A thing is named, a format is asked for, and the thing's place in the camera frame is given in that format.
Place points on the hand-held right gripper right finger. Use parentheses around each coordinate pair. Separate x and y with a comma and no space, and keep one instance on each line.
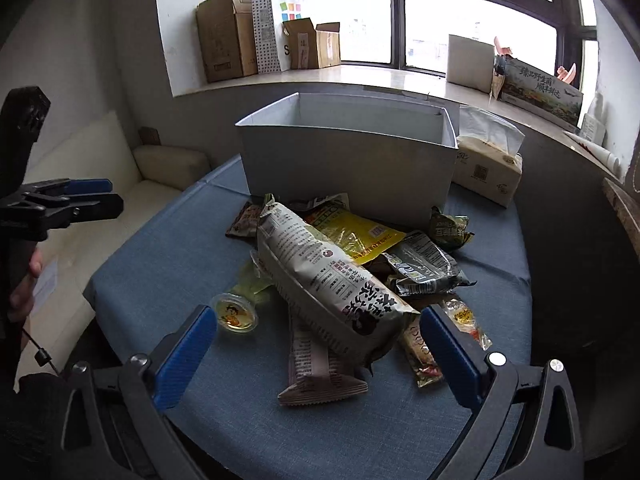
(450,360)

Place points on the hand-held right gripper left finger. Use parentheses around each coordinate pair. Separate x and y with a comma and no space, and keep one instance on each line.
(185,355)

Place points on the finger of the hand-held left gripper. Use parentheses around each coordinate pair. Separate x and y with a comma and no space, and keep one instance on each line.
(100,206)
(90,186)

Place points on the beige snack packet red end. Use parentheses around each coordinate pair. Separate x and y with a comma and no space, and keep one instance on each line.
(417,355)

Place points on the yellow-green snack packet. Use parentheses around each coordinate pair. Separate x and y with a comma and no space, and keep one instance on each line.
(252,282)

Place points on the green snack packet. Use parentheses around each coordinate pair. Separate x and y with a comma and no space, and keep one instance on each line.
(452,232)

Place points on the pink striped snack packet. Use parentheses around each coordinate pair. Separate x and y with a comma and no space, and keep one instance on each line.
(312,370)

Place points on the yellow snack packet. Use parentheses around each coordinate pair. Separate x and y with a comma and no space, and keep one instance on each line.
(360,237)

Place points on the large grey snack bag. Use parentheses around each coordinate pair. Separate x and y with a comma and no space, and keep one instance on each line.
(320,280)

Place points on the grey storage box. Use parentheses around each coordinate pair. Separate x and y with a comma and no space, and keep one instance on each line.
(340,175)

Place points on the person's left hand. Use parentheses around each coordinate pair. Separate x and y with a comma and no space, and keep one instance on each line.
(22,295)

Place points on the cream sofa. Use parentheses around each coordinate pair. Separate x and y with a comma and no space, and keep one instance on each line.
(100,240)

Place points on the clear orange candy packet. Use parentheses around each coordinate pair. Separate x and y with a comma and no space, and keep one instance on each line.
(465,320)

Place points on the yellow jelly cup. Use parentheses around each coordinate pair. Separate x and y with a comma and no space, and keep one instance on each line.
(234,312)

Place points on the dark brown small object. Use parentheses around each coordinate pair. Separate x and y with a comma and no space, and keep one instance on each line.
(150,136)

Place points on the blue tablecloth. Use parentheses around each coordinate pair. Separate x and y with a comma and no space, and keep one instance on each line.
(175,260)

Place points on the dark grey snack packet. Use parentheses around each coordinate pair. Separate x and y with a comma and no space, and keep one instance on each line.
(425,265)

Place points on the small brown snack packet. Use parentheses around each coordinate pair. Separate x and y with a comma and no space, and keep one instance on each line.
(242,222)

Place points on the beige tissue pack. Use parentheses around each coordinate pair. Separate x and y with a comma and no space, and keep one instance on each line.
(485,175)

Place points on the tall cardboard box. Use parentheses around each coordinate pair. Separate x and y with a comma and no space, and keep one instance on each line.
(225,40)

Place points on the polka dot paper bag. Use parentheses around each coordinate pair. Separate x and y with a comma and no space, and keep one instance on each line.
(272,25)

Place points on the white tube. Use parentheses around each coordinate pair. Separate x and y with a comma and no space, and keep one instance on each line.
(600,155)

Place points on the small open cardboard box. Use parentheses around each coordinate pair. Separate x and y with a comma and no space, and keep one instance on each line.
(320,50)

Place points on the white bottle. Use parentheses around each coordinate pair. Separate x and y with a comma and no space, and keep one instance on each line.
(595,125)

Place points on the marble window sill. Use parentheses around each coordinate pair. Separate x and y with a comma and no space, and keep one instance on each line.
(350,80)

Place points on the printed gift box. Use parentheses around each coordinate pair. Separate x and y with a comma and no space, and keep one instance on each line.
(540,92)

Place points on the white box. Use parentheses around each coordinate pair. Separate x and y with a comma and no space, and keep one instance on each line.
(470,62)

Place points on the black window frame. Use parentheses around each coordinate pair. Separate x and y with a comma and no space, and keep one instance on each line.
(397,25)

